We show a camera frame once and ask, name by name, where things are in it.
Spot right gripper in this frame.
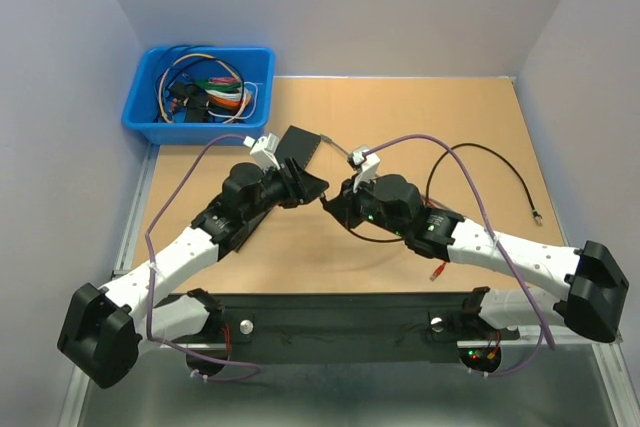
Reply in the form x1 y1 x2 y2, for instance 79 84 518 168
324 171 408 239

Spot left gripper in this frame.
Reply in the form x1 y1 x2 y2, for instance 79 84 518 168
244 157 329 223

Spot black network switch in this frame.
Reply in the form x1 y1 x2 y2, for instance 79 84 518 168
230 209 271 252
275 125 321 171

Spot red ethernet cable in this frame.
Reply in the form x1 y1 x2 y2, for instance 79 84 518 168
419 194 451 282

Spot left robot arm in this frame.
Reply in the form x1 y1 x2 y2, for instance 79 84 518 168
57 159 329 389

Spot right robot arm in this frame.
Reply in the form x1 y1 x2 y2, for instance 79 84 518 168
322 174 629 343

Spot blue plastic bin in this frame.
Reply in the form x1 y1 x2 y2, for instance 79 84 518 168
122 45 275 145

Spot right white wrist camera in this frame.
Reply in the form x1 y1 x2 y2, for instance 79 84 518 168
347 145 380 193

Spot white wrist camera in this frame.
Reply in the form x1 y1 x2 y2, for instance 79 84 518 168
243 133 280 171
347 145 380 193

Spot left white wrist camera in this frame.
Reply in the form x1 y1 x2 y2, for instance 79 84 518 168
243 133 280 171

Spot tangled cables in bin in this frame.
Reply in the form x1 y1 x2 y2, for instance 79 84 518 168
154 44 263 125

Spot aluminium frame rail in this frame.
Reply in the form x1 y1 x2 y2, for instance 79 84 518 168
79 146 626 348

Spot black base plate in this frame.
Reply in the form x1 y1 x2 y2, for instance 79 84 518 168
177 289 519 371

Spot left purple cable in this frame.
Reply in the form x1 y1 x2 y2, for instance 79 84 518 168
143 133 262 383

